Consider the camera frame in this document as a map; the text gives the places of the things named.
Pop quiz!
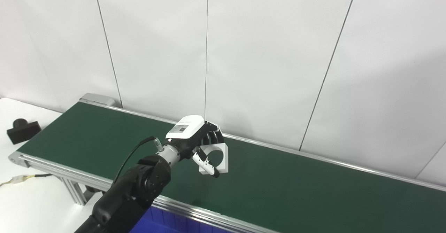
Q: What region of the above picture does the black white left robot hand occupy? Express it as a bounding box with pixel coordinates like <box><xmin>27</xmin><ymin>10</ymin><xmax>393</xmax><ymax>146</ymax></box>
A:
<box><xmin>165</xmin><ymin>115</ymin><xmax>223</xmax><ymax>178</ymax></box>

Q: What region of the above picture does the white block part round hole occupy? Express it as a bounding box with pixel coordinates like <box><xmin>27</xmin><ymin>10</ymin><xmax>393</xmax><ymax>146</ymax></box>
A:
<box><xmin>198</xmin><ymin>141</ymin><xmax>230</xmax><ymax>174</ymax></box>

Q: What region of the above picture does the grey conveyor end housing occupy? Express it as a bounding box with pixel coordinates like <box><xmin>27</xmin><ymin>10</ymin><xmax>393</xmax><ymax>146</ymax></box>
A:
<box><xmin>79</xmin><ymin>93</ymin><xmax>122</xmax><ymax>108</ymax></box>

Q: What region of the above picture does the blue plastic bin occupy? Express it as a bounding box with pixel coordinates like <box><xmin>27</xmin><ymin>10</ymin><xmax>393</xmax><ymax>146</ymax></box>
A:
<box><xmin>131</xmin><ymin>207</ymin><xmax>227</xmax><ymax>233</ymax></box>

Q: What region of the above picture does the black block part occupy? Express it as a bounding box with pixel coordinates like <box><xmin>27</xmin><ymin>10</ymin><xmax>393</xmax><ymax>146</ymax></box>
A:
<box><xmin>7</xmin><ymin>119</ymin><xmax>41</xmax><ymax>145</ymax></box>

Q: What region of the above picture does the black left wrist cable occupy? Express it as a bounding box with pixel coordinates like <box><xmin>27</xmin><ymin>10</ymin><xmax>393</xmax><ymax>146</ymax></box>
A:
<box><xmin>112</xmin><ymin>136</ymin><xmax>164</xmax><ymax>185</ymax></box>

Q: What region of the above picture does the green conveyor belt aluminium frame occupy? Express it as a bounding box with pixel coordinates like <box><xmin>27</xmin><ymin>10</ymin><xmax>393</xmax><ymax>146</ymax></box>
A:
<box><xmin>9</xmin><ymin>93</ymin><xmax>446</xmax><ymax>233</ymax></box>

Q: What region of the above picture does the aluminium conveyor leg frame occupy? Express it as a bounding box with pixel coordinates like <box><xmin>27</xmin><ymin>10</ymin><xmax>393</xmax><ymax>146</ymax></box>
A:
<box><xmin>57</xmin><ymin>177</ymin><xmax>101</xmax><ymax>205</ymax></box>

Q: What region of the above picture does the white connector with cable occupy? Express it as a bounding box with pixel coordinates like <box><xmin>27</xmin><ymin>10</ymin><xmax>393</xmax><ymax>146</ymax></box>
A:
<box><xmin>0</xmin><ymin>173</ymin><xmax>53</xmax><ymax>187</ymax></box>

